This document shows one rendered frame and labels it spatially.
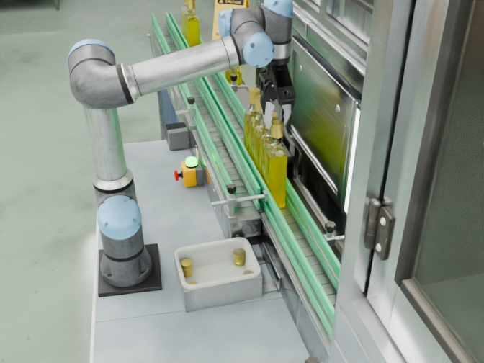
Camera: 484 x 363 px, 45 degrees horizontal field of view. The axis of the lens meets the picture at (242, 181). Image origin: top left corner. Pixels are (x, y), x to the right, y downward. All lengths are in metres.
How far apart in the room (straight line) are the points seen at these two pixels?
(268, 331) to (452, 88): 1.17
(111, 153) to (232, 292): 0.51
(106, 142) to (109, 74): 0.28
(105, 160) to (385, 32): 1.18
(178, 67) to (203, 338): 0.70
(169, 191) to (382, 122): 1.57
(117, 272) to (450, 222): 1.27
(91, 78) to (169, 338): 0.70
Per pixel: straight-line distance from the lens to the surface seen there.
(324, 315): 1.42
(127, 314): 1.66
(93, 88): 1.38
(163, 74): 1.36
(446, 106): 0.51
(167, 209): 2.01
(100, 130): 1.57
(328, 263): 1.54
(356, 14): 1.52
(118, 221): 1.58
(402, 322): 0.65
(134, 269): 1.69
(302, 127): 1.84
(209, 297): 1.62
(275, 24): 1.52
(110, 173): 1.65
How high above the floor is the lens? 1.94
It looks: 34 degrees down
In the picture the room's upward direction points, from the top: straight up
